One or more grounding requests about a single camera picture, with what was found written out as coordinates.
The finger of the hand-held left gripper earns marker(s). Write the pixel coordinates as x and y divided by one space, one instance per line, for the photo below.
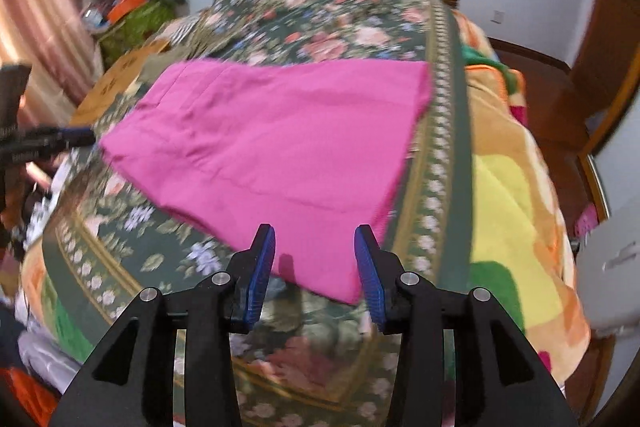
75 136

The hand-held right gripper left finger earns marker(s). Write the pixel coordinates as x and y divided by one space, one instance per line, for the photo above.
261 278

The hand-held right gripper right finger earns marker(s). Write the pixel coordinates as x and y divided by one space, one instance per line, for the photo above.
369 279

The pink pants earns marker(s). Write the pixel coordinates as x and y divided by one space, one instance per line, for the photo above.
280 147

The green floral blanket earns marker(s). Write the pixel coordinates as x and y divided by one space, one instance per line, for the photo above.
280 217

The striped pink curtain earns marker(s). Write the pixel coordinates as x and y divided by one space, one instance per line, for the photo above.
42 22

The pile of clutter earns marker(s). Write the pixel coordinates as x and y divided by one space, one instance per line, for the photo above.
127 2

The orange patterned blanket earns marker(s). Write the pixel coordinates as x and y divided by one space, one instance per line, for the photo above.
515 207

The wooden door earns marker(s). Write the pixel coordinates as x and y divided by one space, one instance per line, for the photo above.
607 42

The wooden bed frame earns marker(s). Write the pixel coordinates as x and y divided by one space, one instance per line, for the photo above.
530 57

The white wall switch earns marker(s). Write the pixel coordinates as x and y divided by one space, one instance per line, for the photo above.
497 16

